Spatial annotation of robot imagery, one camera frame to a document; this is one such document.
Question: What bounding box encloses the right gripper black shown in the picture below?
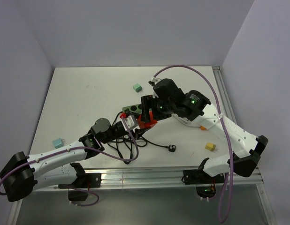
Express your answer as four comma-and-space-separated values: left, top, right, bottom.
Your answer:
140, 94, 175, 123

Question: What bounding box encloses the red cube socket adapter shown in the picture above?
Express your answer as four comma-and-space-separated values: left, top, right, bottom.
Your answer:
137, 114, 157, 129

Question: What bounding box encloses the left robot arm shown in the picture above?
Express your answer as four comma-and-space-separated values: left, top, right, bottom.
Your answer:
0, 114, 138, 202

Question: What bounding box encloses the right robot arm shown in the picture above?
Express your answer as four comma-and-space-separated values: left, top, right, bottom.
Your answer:
140, 78, 268, 184

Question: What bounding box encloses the yellow plug adapter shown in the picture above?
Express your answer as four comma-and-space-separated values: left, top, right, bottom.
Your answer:
205, 142, 216, 151

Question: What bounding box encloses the green power strip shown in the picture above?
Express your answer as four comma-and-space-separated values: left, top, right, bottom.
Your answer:
122, 104, 142, 114

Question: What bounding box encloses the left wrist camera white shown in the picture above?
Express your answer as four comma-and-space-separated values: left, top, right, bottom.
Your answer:
120, 113, 138, 131

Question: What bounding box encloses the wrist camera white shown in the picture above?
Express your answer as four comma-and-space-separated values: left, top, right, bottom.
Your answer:
148, 76, 161, 86
120, 113, 138, 131

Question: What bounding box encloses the green wall charger plug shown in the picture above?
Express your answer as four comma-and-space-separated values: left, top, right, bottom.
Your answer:
133, 83, 143, 93

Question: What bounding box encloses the black power cable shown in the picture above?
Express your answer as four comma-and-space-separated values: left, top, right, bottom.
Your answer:
107, 111, 177, 165

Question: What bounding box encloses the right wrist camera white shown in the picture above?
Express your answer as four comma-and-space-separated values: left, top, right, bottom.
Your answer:
148, 76, 161, 86

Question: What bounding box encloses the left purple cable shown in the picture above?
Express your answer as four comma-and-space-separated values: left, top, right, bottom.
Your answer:
0, 117, 141, 207

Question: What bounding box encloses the aluminium front rail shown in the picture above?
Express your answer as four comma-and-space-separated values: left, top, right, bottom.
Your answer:
17, 166, 264, 193

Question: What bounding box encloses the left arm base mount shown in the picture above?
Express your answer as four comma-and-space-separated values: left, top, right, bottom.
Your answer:
58, 173, 101, 207

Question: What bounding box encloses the teal wall charger plug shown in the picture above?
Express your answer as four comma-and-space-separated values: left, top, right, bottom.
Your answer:
52, 138, 65, 149

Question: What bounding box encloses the aluminium side rail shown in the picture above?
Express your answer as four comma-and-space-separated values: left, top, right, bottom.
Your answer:
212, 66, 237, 123

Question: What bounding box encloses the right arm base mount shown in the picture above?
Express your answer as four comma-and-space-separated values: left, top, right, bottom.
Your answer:
181, 169, 225, 199

